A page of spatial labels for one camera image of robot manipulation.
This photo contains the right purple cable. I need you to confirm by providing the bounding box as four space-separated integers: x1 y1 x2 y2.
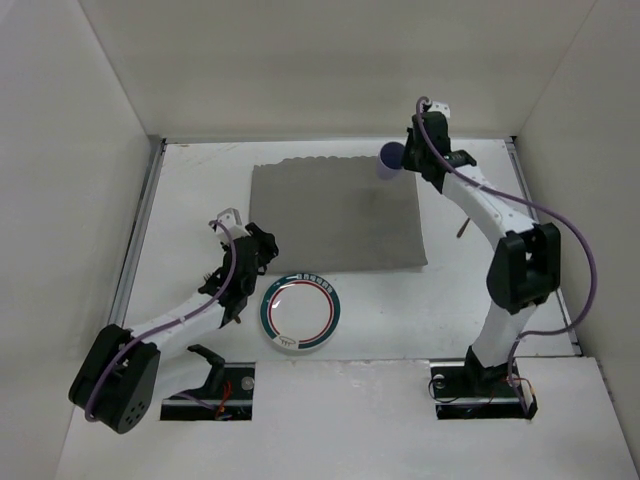
414 95 599 416

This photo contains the aluminium table rail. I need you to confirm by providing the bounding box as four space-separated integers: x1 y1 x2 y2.
96 135 166 333
504 134 584 357

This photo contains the left aluminium table rail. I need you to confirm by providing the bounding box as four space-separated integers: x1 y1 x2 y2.
96 135 166 333

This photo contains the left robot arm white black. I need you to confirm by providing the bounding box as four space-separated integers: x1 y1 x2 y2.
68 220 279 434

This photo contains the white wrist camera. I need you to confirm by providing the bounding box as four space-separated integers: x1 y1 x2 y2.
209 208 248 238
422 99 451 119

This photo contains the purple cable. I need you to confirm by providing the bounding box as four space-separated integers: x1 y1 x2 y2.
414 95 599 416
83 219 239 424

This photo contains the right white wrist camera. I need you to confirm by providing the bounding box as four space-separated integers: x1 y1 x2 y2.
422 99 451 119

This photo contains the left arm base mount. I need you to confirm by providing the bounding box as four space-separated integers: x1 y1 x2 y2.
159 363 256 422

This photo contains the grey cloth placemat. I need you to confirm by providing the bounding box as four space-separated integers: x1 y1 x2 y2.
249 156 427 274

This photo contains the brown wooden spoon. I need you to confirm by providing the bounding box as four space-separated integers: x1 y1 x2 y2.
456 218 470 238

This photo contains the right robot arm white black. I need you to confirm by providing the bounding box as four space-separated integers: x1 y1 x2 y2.
402 111 561 384

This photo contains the white plate green red rim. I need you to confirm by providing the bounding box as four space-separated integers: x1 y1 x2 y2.
259 273 342 355

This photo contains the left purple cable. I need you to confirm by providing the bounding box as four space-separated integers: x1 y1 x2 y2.
83 219 239 424

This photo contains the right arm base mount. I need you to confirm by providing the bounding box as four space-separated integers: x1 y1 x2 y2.
428 360 538 420

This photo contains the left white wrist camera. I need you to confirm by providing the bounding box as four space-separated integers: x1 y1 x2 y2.
209 208 248 238

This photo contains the lilac plastic cup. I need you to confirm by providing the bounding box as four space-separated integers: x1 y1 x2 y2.
376 142 404 180

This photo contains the right aluminium table rail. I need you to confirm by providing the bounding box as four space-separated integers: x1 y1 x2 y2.
504 134 584 357

